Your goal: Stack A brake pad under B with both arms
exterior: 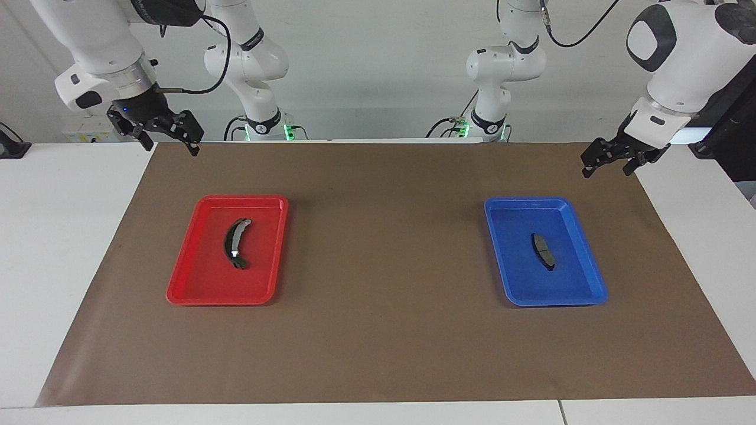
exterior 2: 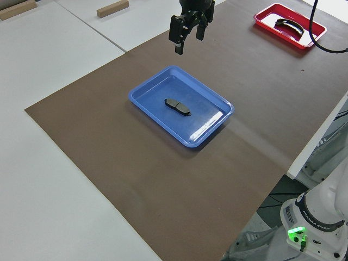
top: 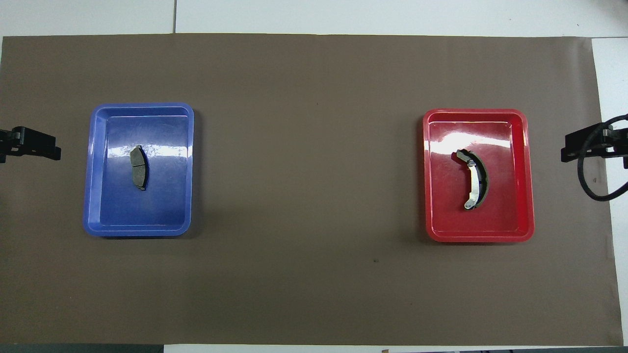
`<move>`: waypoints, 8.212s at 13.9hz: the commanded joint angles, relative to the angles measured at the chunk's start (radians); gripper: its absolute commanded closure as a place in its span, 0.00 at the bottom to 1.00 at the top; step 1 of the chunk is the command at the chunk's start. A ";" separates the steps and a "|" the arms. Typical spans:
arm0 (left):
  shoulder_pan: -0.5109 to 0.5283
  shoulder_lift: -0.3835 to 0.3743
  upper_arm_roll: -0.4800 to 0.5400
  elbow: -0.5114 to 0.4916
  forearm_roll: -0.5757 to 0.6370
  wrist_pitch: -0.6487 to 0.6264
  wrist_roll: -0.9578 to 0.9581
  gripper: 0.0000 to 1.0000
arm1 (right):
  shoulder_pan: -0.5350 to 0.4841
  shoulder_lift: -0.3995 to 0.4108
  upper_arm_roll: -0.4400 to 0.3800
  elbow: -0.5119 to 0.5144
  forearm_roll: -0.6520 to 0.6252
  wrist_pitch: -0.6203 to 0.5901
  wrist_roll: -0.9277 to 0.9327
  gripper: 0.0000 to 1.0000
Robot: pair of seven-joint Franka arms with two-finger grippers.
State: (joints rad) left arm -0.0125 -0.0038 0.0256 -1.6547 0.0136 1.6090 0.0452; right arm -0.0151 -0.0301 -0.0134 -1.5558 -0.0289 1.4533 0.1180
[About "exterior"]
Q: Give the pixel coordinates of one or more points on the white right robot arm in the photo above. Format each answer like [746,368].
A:
[100,41]

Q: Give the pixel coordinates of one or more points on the brown paper table mat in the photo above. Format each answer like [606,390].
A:
[384,265]

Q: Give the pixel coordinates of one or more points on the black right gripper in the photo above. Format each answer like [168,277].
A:
[144,106]

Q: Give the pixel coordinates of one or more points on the white box with yellow label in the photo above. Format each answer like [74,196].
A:
[85,136]

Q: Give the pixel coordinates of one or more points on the dark brake pad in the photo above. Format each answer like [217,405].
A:
[542,251]

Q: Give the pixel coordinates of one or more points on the blue plastic tray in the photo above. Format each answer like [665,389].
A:
[531,283]

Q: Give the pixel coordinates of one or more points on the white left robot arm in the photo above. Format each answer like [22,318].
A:
[679,59]

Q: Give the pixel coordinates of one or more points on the curved brake shoe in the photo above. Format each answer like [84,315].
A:
[230,242]

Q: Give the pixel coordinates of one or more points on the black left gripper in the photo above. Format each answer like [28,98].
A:
[644,147]

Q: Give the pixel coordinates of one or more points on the red plastic tray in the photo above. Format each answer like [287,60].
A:
[201,283]

